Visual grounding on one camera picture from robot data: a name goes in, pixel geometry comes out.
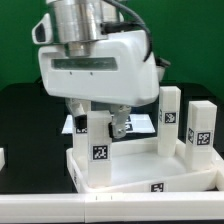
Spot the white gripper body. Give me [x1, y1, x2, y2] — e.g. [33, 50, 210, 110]
[38, 30, 158, 107]

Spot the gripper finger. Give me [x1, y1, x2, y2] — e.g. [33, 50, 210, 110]
[65, 98, 88, 128]
[108, 104, 131, 139]

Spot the white desk tabletop tray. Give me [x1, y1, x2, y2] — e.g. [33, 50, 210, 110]
[66, 138, 222, 194]

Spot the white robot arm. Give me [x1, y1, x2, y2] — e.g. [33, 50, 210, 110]
[32, 0, 159, 138]

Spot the white marker sheet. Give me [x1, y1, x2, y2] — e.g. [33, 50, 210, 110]
[62, 114, 155, 134]

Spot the white front fence bar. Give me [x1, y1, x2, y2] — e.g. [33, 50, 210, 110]
[0, 191, 224, 223]

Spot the white fence bar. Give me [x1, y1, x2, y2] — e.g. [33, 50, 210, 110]
[216, 165, 224, 191]
[0, 191, 224, 223]

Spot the white right fence bar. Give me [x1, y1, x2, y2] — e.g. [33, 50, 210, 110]
[216, 165, 224, 191]

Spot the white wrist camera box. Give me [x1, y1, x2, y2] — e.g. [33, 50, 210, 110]
[155, 57, 171, 80]

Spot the white obstacle wall left piece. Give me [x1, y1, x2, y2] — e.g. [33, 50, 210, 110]
[0, 148, 5, 171]

